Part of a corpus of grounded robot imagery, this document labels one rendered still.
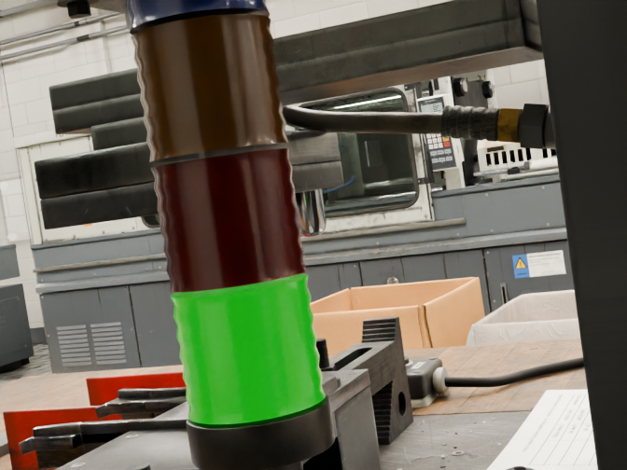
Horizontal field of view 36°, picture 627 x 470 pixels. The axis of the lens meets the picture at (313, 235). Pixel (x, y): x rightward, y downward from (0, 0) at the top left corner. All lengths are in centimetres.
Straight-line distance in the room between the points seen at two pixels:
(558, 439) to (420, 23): 37
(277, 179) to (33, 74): 898
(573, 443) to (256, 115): 52
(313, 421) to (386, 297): 317
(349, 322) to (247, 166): 264
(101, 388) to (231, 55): 71
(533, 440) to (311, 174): 28
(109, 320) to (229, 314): 610
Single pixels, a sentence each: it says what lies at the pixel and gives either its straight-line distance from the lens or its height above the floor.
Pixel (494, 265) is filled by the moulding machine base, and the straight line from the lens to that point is 515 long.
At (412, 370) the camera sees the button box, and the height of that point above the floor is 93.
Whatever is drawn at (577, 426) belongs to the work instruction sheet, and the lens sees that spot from 77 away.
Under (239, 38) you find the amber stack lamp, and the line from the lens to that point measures 25.
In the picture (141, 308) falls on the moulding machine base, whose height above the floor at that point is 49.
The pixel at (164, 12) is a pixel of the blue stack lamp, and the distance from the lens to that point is 26.
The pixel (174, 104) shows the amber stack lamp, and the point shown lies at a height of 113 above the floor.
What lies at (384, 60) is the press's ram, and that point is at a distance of 47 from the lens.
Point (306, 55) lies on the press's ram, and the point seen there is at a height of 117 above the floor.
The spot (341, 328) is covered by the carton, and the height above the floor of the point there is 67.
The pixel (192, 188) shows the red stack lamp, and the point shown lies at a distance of 25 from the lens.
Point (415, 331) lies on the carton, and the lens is 282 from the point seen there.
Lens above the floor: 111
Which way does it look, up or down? 3 degrees down
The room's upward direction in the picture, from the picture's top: 8 degrees counter-clockwise
